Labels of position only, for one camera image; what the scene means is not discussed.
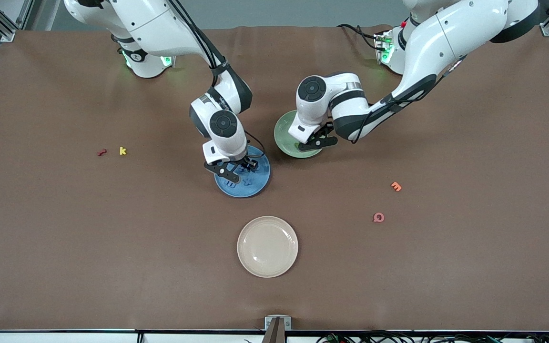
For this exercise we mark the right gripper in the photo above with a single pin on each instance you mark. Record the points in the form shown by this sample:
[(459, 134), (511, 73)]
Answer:
[(247, 164)]

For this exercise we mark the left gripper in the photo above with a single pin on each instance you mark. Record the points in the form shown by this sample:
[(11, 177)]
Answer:
[(326, 129)]

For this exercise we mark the blue letter m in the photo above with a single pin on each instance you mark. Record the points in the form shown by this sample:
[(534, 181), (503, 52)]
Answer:
[(230, 183)]

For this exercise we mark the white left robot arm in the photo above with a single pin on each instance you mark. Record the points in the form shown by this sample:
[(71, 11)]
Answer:
[(436, 43)]

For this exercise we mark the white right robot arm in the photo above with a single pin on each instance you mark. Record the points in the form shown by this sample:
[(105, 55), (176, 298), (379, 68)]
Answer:
[(160, 28)]

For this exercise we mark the green plate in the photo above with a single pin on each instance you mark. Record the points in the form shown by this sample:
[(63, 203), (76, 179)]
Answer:
[(284, 133)]

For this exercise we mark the blue plate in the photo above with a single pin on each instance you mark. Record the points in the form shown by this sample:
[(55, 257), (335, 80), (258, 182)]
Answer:
[(258, 183)]

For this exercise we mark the beige plate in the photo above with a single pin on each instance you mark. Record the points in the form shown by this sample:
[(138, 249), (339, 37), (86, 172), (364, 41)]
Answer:
[(267, 247)]

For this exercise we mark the orange letter E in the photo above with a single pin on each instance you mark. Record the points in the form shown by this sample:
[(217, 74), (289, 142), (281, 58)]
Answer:
[(396, 186)]

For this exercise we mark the pink letter Q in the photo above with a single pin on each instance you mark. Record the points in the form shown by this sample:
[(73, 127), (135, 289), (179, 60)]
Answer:
[(382, 219)]

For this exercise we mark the brown table cover sheet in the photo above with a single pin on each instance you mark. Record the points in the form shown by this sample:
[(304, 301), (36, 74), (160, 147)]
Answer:
[(65, 286)]

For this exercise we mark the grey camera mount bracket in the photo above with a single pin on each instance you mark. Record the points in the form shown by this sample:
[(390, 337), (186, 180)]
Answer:
[(269, 323)]

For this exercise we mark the white table edge rail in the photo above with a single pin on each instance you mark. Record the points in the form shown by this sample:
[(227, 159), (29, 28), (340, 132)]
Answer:
[(65, 338)]

